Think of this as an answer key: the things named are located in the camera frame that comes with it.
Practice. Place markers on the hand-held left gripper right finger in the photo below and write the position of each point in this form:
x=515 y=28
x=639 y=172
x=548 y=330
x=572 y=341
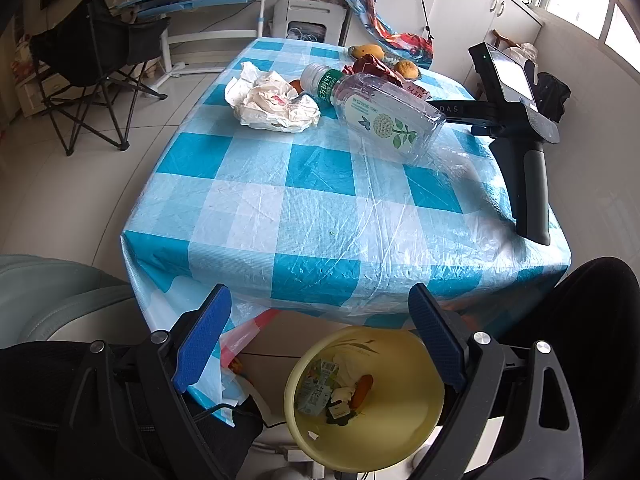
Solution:
x=440 y=342

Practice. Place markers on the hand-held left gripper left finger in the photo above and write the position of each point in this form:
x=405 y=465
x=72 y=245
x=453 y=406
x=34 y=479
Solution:
x=200 y=345

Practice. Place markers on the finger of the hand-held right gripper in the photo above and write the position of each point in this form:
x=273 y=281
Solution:
x=470 y=110

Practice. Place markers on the clear plastic bottle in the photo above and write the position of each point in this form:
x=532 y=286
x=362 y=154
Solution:
x=380 y=115

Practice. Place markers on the orange carrot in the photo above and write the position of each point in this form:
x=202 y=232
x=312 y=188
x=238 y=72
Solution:
x=362 y=390

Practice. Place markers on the yellow plastic basin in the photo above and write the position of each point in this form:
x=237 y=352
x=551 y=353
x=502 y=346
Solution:
x=400 y=425

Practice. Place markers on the red snack wrapper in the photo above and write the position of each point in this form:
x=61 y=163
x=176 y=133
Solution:
x=372 y=66

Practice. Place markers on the green knitted toy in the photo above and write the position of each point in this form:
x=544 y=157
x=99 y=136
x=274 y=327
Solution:
x=340 y=412

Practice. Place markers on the green white drink carton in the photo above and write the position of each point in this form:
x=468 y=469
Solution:
x=316 y=387

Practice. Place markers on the small orange peel piece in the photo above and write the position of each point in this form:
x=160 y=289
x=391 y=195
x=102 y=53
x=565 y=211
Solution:
x=297 y=87

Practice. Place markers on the white paper wrapper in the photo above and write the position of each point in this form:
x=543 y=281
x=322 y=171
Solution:
x=270 y=100

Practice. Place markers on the red white plastic bag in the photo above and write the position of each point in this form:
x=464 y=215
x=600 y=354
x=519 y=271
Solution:
x=245 y=335

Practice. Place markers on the yellow mango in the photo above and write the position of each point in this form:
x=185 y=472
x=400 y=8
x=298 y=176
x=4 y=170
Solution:
x=406 y=69
x=367 y=51

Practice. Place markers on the wooden chair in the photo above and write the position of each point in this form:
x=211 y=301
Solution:
x=502 y=37

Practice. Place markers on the glass fruit plate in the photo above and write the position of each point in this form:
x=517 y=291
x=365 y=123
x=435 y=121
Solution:
x=390 y=60

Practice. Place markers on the white cabinet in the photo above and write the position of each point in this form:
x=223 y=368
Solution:
x=465 y=5

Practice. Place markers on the colourful printed tote bag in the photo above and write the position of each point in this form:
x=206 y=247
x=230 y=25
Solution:
x=380 y=20

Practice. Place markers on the white power strip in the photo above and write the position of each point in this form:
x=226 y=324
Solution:
x=290 y=460

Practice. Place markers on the light green chair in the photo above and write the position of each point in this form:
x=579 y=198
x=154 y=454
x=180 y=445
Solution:
x=50 y=300

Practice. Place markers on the person's right leg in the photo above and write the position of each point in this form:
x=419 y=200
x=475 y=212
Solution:
x=600 y=320

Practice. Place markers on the person's leg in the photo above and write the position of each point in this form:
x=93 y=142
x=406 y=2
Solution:
x=600 y=320
x=30 y=410

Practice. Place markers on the blue white checked tablecloth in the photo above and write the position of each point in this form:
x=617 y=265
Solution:
x=300 y=200

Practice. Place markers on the person's left leg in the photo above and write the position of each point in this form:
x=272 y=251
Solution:
x=30 y=410

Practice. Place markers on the white plastic stool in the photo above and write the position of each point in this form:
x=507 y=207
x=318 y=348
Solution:
x=310 y=15

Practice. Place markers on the blue study desk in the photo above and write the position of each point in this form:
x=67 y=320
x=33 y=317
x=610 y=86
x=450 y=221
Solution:
x=200 y=2

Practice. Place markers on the white drawer unit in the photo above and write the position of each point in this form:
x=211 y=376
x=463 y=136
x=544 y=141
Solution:
x=32 y=80

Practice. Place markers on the black folding camp chair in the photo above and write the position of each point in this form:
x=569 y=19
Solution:
x=95 y=45

